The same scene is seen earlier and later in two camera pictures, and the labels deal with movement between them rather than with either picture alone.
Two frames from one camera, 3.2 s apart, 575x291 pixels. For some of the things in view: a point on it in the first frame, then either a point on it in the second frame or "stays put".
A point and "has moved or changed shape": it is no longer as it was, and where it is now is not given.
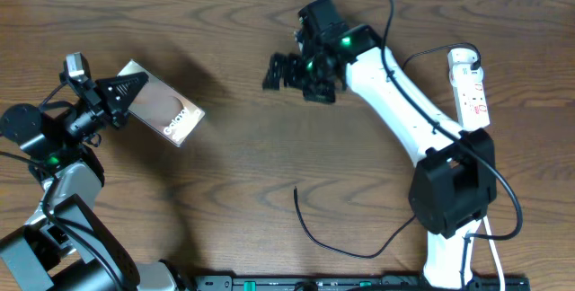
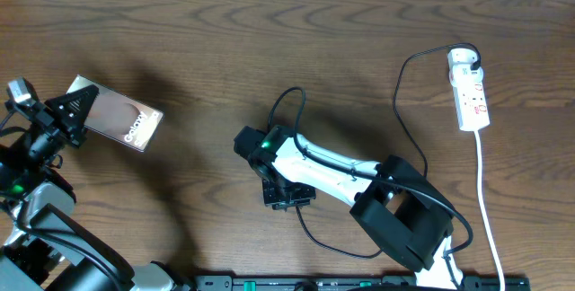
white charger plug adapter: x=461 y=58 stays put
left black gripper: x=99 y=101 -> x=54 y=118
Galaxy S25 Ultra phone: x=163 y=109 has moved or changed shape
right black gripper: x=290 y=78 -> x=305 y=195
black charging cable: x=413 y=218 stays put
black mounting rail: x=344 y=283 stays put
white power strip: x=470 y=95 stays put
